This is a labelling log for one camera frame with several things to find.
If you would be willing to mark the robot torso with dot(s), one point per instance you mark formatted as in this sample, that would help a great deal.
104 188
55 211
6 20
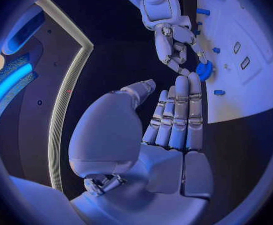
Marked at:
33 135

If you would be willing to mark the small blue peg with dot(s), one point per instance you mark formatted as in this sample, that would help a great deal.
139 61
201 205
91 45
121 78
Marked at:
216 50
199 23

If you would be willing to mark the white task board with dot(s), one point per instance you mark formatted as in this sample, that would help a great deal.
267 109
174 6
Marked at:
244 97

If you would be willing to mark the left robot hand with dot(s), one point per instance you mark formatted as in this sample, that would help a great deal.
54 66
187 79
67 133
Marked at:
113 135

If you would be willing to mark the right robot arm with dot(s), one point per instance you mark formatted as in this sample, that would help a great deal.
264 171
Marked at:
155 3

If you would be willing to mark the blue gear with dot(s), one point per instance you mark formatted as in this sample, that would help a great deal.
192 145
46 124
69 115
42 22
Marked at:
203 71

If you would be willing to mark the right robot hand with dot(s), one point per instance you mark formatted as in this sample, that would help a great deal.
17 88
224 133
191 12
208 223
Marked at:
161 45

